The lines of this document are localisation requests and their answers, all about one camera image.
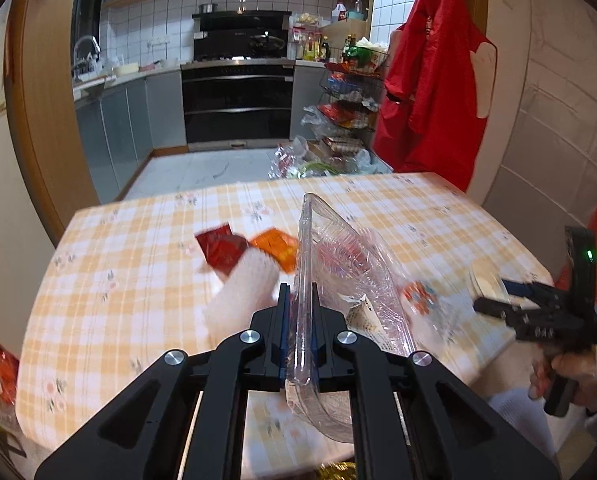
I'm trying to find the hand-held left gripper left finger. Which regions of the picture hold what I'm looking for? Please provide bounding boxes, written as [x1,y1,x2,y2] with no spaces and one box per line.
[33,283,292,480]

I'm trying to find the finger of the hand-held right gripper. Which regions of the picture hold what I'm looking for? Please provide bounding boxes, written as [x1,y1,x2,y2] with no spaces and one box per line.
[498,279,566,310]
[473,296,528,334]

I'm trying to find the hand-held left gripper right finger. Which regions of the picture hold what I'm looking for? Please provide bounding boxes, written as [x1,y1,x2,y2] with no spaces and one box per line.
[311,283,562,480]

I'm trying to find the white foam net sleeve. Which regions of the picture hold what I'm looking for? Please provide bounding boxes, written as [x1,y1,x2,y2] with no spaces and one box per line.
[203,251,282,346]

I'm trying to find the clear plastic tray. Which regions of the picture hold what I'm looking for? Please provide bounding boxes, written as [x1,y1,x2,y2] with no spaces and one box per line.
[283,192,416,443]

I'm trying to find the person's right hand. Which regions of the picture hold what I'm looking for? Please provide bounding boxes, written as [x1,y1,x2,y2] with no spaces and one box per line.
[529,347,597,414]

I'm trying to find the clear round plastic lid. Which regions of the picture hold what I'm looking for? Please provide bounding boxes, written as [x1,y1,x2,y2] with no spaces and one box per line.
[468,260,509,306]

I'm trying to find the white paper carton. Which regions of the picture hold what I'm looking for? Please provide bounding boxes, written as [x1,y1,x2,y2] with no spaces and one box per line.
[345,295,385,337]

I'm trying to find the orange snack packet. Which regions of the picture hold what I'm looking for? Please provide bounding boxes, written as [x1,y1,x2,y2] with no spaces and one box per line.
[251,229,300,275]

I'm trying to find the red snack packet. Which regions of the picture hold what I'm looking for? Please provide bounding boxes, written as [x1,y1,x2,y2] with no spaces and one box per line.
[194,225,252,277]

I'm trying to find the gold foil wrapper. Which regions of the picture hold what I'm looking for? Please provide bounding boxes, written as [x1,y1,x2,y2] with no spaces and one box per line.
[315,461,357,480]

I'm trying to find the checked floral tablecloth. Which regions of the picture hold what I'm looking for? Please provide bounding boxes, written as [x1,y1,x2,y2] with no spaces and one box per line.
[16,172,554,480]

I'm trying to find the clear plastic bags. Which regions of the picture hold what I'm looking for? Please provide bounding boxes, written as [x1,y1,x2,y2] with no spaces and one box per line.
[270,105,381,179]

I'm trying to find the red hanging apron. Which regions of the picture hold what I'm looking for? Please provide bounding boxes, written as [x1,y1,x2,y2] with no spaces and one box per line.
[373,0,499,193]

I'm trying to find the black built-in oven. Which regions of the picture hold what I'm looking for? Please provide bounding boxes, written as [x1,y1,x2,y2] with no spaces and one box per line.
[181,62,295,145]

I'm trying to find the grey narrow cabinet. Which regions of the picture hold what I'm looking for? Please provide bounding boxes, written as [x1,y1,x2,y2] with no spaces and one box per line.
[291,61,330,142]

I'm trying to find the grey lower cabinets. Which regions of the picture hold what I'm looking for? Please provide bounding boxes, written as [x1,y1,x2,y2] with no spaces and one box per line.
[74,70,187,202]

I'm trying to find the red printed package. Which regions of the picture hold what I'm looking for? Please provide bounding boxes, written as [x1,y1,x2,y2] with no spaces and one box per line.
[0,324,22,409]

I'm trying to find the black wok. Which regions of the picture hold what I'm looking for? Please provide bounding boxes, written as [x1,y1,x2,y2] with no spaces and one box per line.
[250,34,288,54]

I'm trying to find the black range hood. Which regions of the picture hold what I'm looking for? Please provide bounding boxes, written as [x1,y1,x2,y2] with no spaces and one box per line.
[192,10,292,61]

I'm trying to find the chrome kitchen faucet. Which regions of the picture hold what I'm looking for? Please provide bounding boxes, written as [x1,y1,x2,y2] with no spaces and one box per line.
[72,35,102,77]

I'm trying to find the black wire rack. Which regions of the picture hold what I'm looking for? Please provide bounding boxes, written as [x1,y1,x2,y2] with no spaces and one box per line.
[317,45,392,162]

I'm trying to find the wooden door frame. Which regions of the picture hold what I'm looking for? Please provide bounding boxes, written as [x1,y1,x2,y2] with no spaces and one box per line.
[6,0,491,242]

